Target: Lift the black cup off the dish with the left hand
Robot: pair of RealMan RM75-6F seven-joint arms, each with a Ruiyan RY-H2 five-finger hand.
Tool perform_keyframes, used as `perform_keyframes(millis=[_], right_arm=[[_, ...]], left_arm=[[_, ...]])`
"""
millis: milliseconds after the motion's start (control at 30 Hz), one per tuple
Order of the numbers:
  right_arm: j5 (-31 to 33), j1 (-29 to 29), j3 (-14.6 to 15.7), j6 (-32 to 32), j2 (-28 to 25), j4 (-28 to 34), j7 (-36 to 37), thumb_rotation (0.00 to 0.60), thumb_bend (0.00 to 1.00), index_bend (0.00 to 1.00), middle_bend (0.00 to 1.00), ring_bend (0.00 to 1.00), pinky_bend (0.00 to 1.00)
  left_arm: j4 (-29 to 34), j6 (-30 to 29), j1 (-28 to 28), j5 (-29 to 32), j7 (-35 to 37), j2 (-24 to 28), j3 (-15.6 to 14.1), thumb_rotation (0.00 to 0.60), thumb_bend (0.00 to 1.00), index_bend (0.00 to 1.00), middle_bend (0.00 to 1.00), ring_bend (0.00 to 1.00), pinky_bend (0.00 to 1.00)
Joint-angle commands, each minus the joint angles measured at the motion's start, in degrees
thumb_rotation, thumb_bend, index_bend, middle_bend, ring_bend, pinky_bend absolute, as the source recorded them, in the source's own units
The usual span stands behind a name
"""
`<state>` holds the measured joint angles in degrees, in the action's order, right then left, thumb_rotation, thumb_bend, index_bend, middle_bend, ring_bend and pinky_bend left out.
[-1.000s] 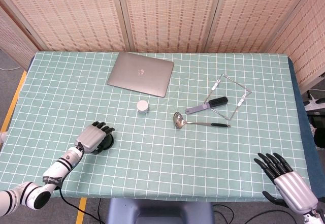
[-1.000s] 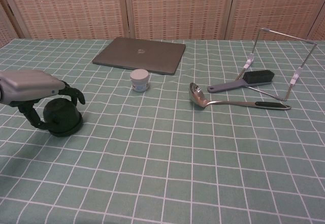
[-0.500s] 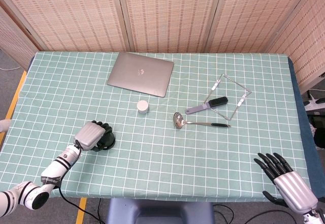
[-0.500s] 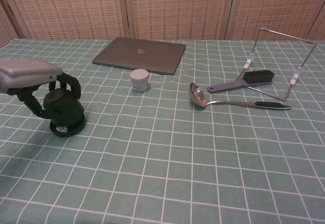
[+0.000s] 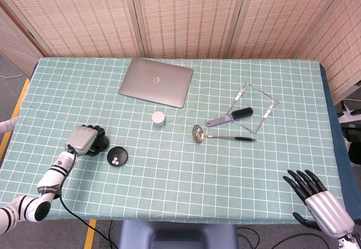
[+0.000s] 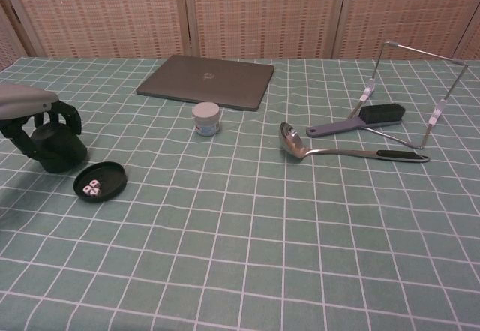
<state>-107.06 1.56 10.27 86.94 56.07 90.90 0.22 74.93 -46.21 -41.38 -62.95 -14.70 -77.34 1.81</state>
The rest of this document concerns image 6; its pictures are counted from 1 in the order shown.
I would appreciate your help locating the dark green round tray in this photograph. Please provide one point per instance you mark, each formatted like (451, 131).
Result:
(110, 179)

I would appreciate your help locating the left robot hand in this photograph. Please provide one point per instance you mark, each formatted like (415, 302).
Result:
(22, 100)

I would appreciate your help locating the white die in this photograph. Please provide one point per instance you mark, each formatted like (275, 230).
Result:
(95, 193)
(95, 184)
(87, 190)

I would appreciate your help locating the grey closed laptop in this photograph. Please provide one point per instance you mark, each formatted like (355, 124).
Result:
(195, 83)

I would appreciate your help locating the black dice cup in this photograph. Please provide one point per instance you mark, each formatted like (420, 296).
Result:
(62, 151)

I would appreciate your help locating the woven folding screen panel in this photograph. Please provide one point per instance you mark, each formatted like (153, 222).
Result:
(9, 42)
(412, 8)
(105, 12)
(266, 12)
(473, 47)

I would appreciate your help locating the small white jar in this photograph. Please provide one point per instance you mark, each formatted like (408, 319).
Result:
(206, 119)

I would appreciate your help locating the green checked tablecloth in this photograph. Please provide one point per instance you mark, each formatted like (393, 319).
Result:
(240, 233)

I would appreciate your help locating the purple brush black bristles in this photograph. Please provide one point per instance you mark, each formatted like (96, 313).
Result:
(380, 113)

